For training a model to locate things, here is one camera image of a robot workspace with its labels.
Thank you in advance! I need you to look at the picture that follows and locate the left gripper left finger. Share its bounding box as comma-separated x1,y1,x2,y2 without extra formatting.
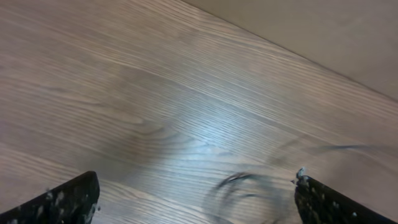
1,171,100,224

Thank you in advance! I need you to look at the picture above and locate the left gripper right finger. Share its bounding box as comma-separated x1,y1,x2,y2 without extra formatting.
294,167,397,224

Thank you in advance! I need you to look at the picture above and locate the black USB cable short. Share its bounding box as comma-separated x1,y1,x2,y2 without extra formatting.
201,170,290,224

